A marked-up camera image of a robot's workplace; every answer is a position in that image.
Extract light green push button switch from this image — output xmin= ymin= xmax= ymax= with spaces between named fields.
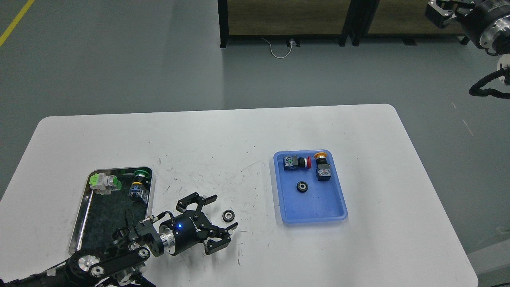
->
xmin=88 ymin=173 xmax=122 ymax=195

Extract yellow push button switch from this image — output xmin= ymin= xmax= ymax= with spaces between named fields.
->
xmin=314 ymin=152 xmax=332 ymax=181

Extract left wooden cabinet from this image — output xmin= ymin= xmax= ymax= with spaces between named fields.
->
xmin=217 ymin=0 xmax=355 ymax=48

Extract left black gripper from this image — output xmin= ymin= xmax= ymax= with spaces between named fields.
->
xmin=159 ymin=193 xmax=239 ymax=256

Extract wooden cabinet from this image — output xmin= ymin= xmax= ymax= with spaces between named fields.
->
xmin=217 ymin=0 xmax=355 ymax=48
xmin=349 ymin=0 xmax=470 ymax=47

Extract black gear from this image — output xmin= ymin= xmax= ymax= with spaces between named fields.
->
xmin=296 ymin=181 xmax=308 ymax=193
xmin=222 ymin=210 xmax=235 ymax=223

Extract white cable on floor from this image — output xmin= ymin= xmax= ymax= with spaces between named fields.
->
xmin=261 ymin=37 xmax=297 ymax=59

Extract blue plastic tray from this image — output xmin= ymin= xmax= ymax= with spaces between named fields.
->
xmin=273 ymin=149 xmax=348 ymax=224

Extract dark green push button switch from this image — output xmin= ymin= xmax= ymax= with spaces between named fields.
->
xmin=129 ymin=169 xmax=151 ymax=204

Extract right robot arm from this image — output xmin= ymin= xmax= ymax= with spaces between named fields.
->
xmin=425 ymin=0 xmax=510 ymax=99

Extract silver metal tray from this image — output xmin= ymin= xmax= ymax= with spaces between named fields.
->
xmin=69 ymin=167 xmax=154 ymax=255

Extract right wooden cabinet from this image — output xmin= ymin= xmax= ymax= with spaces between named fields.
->
xmin=349 ymin=0 xmax=470 ymax=47

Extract red push button switch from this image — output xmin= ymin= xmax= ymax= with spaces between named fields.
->
xmin=283 ymin=155 xmax=312 ymax=171

